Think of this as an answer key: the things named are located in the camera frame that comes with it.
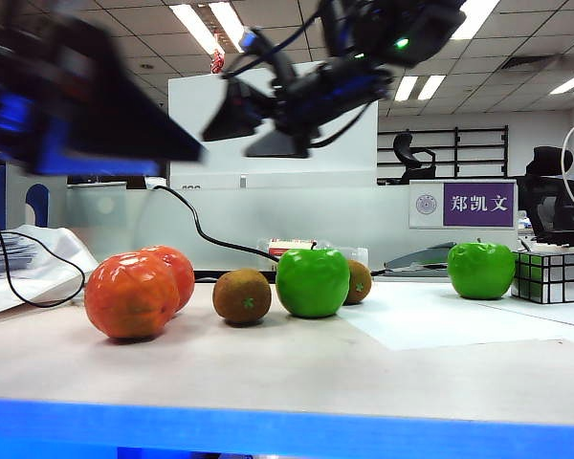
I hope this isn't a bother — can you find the black mesh office chair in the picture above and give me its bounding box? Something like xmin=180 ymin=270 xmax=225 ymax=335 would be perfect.
xmin=514 ymin=146 xmax=574 ymax=249

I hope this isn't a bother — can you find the green plastic apple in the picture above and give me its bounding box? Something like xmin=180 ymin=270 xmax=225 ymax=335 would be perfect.
xmin=275 ymin=241 xmax=353 ymax=319
xmin=447 ymin=238 xmax=517 ymax=301

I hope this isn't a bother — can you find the white paper sheet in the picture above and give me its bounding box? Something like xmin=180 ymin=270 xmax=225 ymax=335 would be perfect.
xmin=477 ymin=286 xmax=574 ymax=331
xmin=337 ymin=281 xmax=563 ymax=352

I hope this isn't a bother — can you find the white printed plastic bag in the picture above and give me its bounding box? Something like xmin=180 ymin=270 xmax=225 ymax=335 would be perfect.
xmin=0 ymin=224 xmax=101 ymax=320

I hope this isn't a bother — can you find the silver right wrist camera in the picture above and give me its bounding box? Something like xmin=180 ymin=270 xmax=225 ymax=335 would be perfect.
xmin=238 ymin=26 xmax=298 ymax=87

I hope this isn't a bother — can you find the blue edge strip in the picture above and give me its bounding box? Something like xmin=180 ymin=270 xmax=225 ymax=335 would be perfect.
xmin=0 ymin=399 xmax=574 ymax=459

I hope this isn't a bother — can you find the grey metal bookend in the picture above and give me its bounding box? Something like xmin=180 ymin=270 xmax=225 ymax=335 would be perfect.
xmin=4 ymin=162 xmax=69 ymax=230

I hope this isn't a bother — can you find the brown kiwi fruit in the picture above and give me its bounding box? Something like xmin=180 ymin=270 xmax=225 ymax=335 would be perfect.
xmin=342 ymin=259 xmax=373 ymax=306
xmin=212 ymin=268 xmax=273 ymax=326

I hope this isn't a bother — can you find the white AOC monitor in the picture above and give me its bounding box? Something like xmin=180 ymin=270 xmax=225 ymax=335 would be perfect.
xmin=166 ymin=60 xmax=379 ymax=192

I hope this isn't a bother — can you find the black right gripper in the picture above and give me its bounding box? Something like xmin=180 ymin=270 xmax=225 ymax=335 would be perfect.
xmin=203 ymin=61 xmax=393 ymax=158

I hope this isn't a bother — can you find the black shelf rack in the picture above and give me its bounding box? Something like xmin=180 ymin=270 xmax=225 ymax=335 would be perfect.
xmin=376 ymin=125 xmax=510 ymax=186

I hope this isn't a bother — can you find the thick black monitor cable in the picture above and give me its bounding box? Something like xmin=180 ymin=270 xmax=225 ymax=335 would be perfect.
xmin=151 ymin=185 xmax=281 ymax=263

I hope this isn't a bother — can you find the frosted glass desk partition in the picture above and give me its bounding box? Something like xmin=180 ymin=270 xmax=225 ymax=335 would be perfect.
xmin=64 ymin=181 xmax=518 ymax=273

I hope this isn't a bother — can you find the stack of printed papers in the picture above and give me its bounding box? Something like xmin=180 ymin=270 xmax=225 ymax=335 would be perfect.
xmin=0 ymin=232 xmax=42 ymax=280

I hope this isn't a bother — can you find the purple white name plate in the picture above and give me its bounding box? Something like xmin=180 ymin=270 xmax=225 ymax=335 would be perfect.
xmin=408 ymin=180 xmax=518 ymax=230

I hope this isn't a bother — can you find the orange plastic mandarin fruit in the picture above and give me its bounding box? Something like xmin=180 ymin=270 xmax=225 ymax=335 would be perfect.
xmin=83 ymin=251 xmax=181 ymax=340
xmin=141 ymin=245 xmax=196 ymax=315

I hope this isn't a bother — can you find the silver mirror puzzle cube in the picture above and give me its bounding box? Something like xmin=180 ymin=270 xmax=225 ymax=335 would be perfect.
xmin=510 ymin=251 xmax=574 ymax=305

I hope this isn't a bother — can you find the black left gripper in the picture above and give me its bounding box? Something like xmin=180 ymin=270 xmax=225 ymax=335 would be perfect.
xmin=0 ymin=23 xmax=207 ymax=176

